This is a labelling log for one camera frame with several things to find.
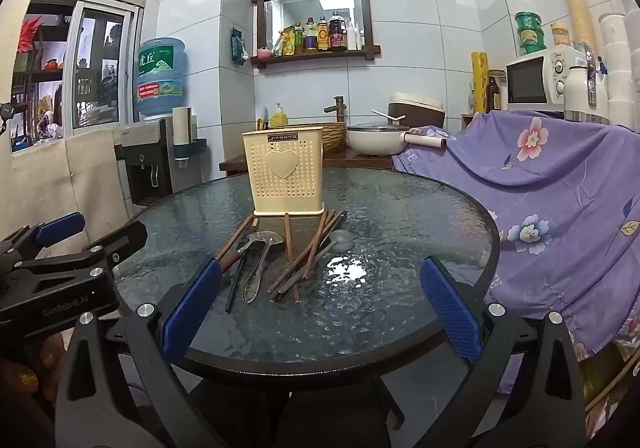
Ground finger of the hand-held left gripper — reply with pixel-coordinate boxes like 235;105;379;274
75;220;149;275
0;212;87;259

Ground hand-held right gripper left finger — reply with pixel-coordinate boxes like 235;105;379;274
55;258;226;448

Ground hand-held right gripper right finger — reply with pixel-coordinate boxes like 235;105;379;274
419;255;587;448

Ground black chopstick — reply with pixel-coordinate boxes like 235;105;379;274
225;248;247;314

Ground brown handled metal utensil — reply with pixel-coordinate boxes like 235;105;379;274
216;232;263;274

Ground wooden chopstick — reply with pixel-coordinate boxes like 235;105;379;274
215;214;256;261
283;212;301;305

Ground black handled spoon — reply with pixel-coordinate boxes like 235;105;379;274
274;229;356;301

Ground bundle of brown chopsticks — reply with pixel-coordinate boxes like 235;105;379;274
267;208;349;304

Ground cream plastic utensil holder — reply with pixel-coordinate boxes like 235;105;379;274
242;126;326;217

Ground person's left hand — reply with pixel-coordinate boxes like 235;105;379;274
0;332;68;409

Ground beige cloth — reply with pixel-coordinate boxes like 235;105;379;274
0;128;136;249

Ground water dispenser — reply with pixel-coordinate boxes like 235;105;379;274
120;117;176;206

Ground teal cup holder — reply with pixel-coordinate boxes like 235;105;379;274
172;138;208;163

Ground white paper cup stack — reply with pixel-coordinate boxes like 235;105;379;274
172;106;193;147

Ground purple floral cloth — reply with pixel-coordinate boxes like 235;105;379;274
392;109;640;394

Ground blue water jug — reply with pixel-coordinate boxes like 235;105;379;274
136;37;188;118

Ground sliding window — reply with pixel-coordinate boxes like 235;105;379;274
10;0;146;154

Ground white pot with glass lid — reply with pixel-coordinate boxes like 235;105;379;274
346;122;416;157

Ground brown rice cooker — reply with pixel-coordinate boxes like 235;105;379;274
388;92;446;129

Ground woven pattern sink basin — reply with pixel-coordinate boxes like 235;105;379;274
320;122;348;151

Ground brown glass bottle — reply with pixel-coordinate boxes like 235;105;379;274
486;75;502;111

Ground yellow roll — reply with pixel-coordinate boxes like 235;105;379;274
471;51;488;115

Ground bronze bamboo faucet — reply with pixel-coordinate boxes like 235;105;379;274
324;96;347;123

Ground white microwave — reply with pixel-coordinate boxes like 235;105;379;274
506;45;583;113

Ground wooden framed mirror shelf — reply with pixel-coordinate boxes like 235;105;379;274
251;0;382;70

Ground white kettle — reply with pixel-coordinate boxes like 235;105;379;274
564;48;612;125

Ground dark soy sauce bottle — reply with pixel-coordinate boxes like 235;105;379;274
329;10;348;52

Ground stacks of white cups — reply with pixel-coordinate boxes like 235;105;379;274
597;0;640;129

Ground green wall packet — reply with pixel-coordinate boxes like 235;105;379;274
231;27;249;66

